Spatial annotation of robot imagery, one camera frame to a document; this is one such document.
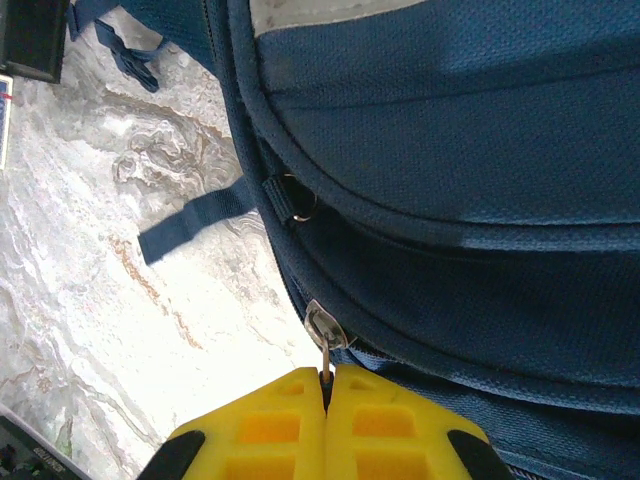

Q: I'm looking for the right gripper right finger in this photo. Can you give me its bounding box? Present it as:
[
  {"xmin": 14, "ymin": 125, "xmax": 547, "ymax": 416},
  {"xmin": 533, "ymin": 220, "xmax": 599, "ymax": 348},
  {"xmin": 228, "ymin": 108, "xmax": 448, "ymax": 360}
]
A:
[{"xmin": 324, "ymin": 364, "xmax": 516, "ymax": 480}]

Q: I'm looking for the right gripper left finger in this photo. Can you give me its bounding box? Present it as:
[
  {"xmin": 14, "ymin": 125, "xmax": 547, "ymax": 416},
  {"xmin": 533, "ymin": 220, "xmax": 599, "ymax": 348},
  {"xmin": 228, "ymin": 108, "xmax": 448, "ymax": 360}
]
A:
[{"xmin": 148, "ymin": 366, "xmax": 329, "ymax": 480}]

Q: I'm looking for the navy blue student backpack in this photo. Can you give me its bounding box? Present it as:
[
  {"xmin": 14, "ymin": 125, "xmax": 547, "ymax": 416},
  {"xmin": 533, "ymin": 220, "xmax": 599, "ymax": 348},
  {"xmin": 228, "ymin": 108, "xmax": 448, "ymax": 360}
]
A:
[{"xmin": 67, "ymin": 0, "xmax": 640, "ymax": 480}]

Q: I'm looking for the white red playing card box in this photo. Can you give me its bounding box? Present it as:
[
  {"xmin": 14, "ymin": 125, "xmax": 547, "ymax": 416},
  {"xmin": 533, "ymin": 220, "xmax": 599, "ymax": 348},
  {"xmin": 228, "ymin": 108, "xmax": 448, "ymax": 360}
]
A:
[{"xmin": 0, "ymin": 74, "xmax": 15, "ymax": 170}]

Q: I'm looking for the black grey chessboard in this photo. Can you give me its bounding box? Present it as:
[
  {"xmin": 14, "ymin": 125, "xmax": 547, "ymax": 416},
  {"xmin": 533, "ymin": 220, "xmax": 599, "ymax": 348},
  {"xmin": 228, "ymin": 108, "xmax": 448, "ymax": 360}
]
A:
[{"xmin": 0, "ymin": 0, "xmax": 70, "ymax": 85}]

